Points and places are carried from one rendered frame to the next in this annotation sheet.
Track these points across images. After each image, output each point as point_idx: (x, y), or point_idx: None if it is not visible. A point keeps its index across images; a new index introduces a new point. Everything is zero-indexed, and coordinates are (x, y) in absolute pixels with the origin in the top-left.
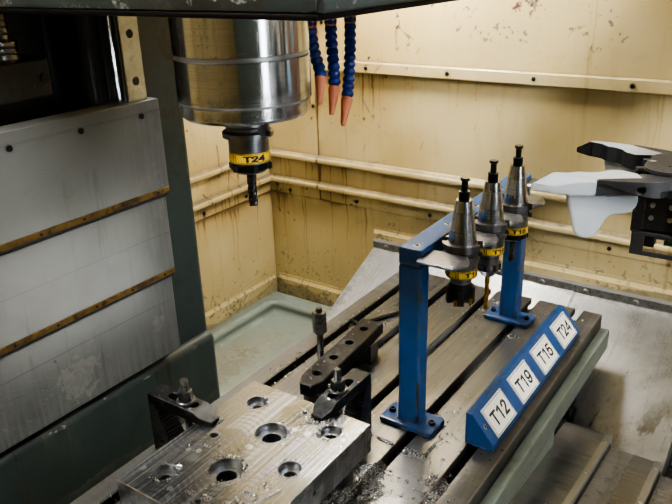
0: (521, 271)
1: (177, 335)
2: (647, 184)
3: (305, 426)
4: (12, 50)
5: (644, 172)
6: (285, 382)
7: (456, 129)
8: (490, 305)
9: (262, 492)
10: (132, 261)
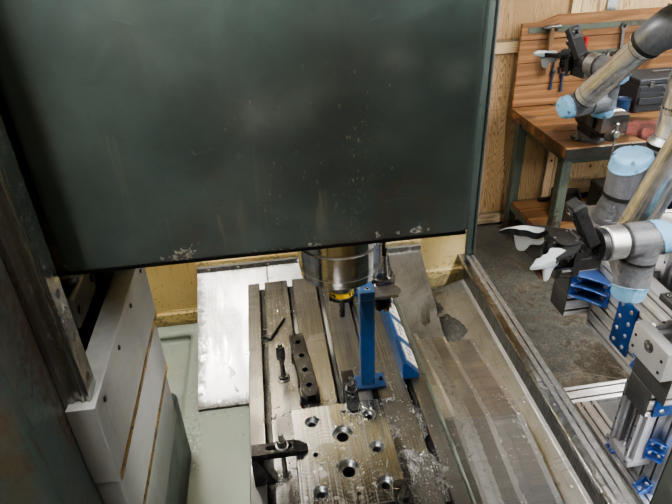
0: None
1: (174, 408)
2: (572, 253)
3: (354, 419)
4: None
5: (557, 244)
6: (275, 399)
7: None
8: (326, 289)
9: (381, 466)
10: (157, 376)
